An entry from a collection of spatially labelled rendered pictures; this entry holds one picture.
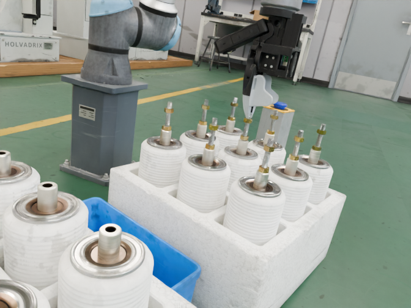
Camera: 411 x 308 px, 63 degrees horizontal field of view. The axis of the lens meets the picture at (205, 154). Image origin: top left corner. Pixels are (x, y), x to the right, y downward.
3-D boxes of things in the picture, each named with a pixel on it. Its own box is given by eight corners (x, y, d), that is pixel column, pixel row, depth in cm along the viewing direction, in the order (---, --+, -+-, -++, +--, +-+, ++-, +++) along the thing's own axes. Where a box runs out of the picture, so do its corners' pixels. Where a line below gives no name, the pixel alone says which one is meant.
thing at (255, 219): (225, 294, 57) (248, 201, 51) (206, 258, 66) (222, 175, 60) (273, 286, 61) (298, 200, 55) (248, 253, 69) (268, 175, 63)
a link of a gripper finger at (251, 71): (246, 96, 64) (257, 49, 62) (239, 95, 65) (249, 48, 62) (254, 95, 68) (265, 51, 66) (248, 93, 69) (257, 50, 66)
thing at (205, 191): (211, 261, 65) (229, 178, 59) (164, 250, 66) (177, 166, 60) (218, 234, 74) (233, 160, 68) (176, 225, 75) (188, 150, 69)
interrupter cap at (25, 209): (0, 206, 40) (-1, 200, 40) (59, 189, 46) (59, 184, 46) (32, 234, 36) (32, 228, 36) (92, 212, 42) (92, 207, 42)
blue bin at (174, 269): (47, 262, 67) (47, 210, 63) (95, 242, 76) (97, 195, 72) (148, 362, 51) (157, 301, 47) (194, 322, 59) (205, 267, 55)
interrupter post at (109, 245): (91, 255, 35) (93, 228, 34) (110, 245, 37) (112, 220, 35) (106, 266, 33) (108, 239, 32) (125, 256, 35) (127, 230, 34)
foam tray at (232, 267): (104, 238, 77) (109, 167, 71) (208, 195, 107) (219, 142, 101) (241, 350, 56) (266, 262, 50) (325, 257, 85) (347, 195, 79)
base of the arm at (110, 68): (68, 76, 97) (70, 40, 94) (102, 73, 111) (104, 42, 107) (112, 87, 93) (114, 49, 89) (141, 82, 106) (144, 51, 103)
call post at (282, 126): (240, 201, 107) (262, 106, 96) (252, 195, 112) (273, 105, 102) (259, 210, 103) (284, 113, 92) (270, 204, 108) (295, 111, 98)
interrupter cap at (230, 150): (218, 153, 71) (218, 150, 71) (232, 145, 78) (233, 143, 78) (249, 164, 68) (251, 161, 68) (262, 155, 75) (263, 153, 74)
